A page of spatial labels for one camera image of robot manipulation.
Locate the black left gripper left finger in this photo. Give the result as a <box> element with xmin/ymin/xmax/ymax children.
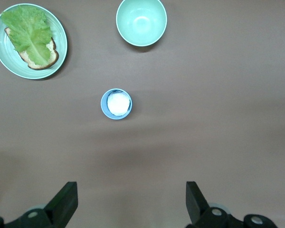
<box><xmin>5</xmin><ymin>181</ymin><xmax>78</xmax><ymax>228</ymax></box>

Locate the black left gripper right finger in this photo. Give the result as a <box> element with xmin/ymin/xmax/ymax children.
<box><xmin>185</xmin><ymin>181</ymin><xmax>246</xmax><ymax>228</ymax></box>

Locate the blue plastic cup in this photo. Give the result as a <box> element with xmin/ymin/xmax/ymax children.
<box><xmin>100</xmin><ymin>88</ymin><xmax>133</xmax><ymax>120</ymax></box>

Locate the toasted bread slice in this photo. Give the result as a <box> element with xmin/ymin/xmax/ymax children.
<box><xmin>4</xmin><ymin>27</ymin><xmax>60</xmax><ymax>70</ymax></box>

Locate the pale green plate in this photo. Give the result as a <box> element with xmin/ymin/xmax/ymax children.
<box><xmin>0</xmin><ymin>3</ymin><xmax>68</xmax><ymax>80</ymax></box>

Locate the green lettuce leaf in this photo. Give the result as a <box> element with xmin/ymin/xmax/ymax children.
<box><xmin>0</xmin><ymin>6</ymin><xmax>52</xmax><ymax>67</ymax></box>

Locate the pale green bowl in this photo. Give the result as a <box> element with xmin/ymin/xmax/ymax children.
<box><xmin>115</xmin><ymin>0</ymin><xmax>168</xmax><ymax>47</ymax></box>

